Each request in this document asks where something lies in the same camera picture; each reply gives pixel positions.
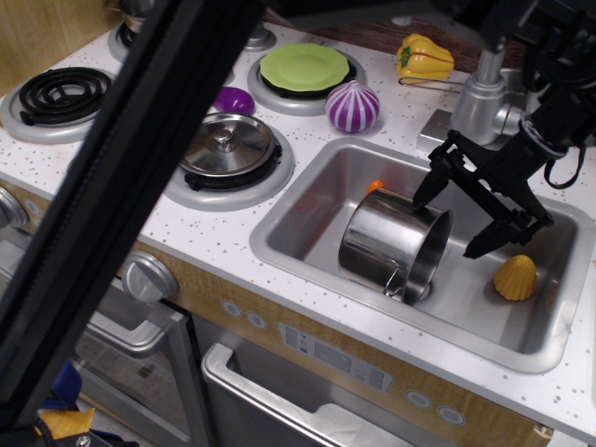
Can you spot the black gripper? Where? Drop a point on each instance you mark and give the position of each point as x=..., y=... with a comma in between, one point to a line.
x=497, y=181

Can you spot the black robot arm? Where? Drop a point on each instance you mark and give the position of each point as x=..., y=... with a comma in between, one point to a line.
x=559, y=64

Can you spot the stainless steel pot lid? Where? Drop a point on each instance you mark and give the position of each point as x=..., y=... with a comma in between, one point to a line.
x=228, y=145

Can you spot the small steel pot on burner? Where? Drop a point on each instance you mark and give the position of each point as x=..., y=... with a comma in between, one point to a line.
x=135, y=12

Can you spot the yellow toy corn piece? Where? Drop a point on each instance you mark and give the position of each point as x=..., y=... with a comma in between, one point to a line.
x=515, y=279

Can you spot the orange toy carrot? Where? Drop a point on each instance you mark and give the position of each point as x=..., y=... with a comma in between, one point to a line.
x=375, y=185

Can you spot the silver toy faucet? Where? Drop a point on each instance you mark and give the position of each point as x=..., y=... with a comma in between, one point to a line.
x=490, y=104

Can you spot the yellow toy bell pepper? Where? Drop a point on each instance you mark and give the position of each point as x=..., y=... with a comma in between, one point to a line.
x=421, y=59

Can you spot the purple striped toy onion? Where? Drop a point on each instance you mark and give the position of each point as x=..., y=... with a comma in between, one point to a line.
x=352, y=107

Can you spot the green toy plate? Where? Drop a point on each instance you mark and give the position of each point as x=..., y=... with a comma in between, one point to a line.
x=304, y=67

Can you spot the purple toy eggplant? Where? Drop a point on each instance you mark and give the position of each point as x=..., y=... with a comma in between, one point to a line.
x=234, y=100

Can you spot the grey stove knob back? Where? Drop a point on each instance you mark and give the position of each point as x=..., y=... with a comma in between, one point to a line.
x=261, y=39

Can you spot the silver oven knob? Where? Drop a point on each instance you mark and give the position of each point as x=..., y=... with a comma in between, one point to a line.
x=146, y=279

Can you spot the black coil burner left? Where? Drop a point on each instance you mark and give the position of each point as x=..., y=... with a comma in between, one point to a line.
x=63, y=96

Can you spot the blue clamp tool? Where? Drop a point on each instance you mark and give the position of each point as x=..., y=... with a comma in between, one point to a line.
x=65, y=390

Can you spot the yellow cloth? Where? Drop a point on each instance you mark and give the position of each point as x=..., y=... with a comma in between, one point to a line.
x=65, y=423

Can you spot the dishwasher door with handle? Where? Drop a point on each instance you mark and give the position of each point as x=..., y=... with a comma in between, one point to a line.
x=259, y=399

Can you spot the oven door with handle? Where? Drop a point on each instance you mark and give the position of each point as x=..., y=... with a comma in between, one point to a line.
x=137, y=363

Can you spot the black camera frame bar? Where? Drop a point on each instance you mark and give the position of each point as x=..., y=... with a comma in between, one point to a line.
x=171, y=76

